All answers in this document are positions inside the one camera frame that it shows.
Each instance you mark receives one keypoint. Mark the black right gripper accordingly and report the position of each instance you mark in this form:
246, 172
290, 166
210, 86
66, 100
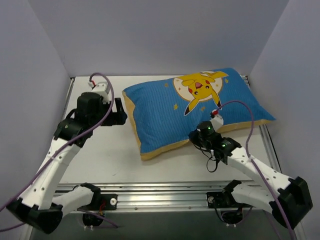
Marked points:
194, 136

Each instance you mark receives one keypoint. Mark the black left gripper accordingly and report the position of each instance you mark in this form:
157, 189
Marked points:
116, 113

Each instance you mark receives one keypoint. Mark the blue Pikachu pillowcase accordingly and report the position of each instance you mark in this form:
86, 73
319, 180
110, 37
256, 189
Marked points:
163, 112

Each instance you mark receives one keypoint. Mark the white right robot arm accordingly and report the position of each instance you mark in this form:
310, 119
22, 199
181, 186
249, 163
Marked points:
287, 199

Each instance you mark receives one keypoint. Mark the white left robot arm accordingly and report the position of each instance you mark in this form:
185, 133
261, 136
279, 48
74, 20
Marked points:
36, 205

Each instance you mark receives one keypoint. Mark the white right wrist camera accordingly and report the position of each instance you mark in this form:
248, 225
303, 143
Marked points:
216, 120

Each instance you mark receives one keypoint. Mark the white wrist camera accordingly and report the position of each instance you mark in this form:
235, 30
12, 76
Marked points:
216, 120
101, 88

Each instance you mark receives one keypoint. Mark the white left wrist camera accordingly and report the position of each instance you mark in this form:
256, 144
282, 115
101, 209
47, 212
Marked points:
101, 88

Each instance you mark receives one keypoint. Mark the aluminium left side rail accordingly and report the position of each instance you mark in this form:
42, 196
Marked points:
68, 95

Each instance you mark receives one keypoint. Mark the aluminium rail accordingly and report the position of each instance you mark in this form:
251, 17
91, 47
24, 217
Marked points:
68, 95
263, 148

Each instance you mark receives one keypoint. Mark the aluminium right side rail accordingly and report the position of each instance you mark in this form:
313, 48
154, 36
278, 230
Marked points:
263, 148

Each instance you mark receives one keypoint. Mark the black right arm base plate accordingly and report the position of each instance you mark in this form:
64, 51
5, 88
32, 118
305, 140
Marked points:
216, 199

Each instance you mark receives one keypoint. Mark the aluminium front rail frame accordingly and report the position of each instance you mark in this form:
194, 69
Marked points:
162, 196

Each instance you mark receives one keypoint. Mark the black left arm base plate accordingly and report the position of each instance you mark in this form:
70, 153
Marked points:
104, 202

